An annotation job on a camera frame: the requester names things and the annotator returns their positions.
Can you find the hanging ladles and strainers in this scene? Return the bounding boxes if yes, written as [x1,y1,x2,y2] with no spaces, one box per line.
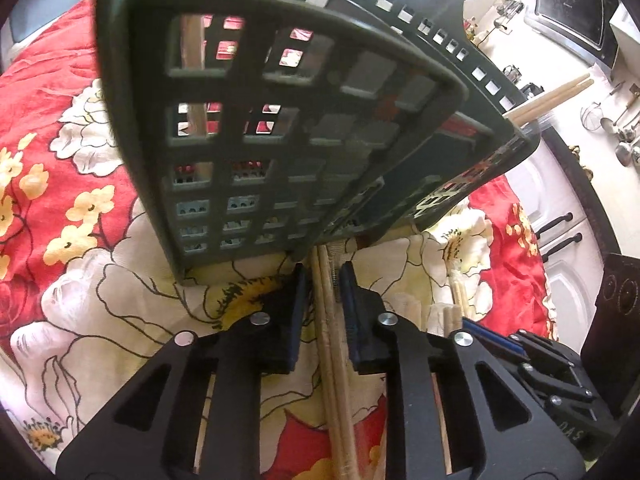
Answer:
[580,84,639,168]

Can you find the black plastic utensil basket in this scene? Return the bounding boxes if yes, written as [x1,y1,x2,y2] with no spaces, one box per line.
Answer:
[96,0,540,278]

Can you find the black range hood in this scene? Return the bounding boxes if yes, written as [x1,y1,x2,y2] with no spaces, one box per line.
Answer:
[525,0,620,76]

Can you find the wooden chopstick pair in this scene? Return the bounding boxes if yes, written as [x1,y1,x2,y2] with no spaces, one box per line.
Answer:
[309,245,360,479]
[442,270,473,337]
[178,0,214,181]

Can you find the wooden chopstick pair on cloth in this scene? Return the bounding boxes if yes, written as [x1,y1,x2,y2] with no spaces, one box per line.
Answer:
[442,270,473,337]

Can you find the red floral tablecloth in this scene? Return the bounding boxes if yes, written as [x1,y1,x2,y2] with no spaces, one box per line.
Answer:
[1,0,556,469]

